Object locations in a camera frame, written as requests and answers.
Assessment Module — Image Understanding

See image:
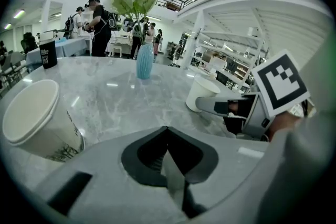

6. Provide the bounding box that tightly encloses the person's right forearm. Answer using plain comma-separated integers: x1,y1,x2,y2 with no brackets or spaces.
267,109,305,142

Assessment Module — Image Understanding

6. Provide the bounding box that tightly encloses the blue ribbed vase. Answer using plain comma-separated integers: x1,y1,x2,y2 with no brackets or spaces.
135,42,155,80

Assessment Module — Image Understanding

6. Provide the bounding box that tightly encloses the black backpack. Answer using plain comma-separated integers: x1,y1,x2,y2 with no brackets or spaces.
106,12,122,32

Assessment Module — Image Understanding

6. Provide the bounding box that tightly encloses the white dressing table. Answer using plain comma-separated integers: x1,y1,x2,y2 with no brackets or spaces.
106,35,134,58

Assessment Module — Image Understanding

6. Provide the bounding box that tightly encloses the black bottle white cap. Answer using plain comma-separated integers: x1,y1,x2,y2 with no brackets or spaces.
38,31,58,70

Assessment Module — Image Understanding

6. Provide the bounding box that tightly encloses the grey dining chair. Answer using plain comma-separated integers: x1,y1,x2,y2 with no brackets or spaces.
6,51,27,83

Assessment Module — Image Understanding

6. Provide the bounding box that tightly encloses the white metal shelving rack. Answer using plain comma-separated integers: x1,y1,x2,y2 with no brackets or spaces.
195,30,266,92

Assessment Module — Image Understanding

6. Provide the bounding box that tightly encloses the blue cloth covered table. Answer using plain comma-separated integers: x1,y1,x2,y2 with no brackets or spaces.
25,38,89,66

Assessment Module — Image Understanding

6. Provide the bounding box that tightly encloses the cardboard box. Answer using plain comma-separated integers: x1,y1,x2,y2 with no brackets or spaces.
203,49,220,61

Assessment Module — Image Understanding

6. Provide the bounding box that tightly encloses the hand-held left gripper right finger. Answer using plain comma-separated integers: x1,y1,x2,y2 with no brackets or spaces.
167,125,219,184

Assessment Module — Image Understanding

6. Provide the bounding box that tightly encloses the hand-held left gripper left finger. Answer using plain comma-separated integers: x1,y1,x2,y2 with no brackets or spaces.
121,125,169,187

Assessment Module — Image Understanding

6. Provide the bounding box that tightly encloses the white paper cup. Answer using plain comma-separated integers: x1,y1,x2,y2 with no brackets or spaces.
2,79,60,145
185,77,221,113
2,80,86,163

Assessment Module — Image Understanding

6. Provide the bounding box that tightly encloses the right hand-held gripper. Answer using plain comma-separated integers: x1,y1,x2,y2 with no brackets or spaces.
195,49,311,142

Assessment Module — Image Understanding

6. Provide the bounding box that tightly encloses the oval dresser mirror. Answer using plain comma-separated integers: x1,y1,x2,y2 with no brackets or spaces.
122,17,135,33

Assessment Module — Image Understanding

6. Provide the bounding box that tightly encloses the black office chair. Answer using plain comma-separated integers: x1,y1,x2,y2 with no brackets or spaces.
20,31,39,55

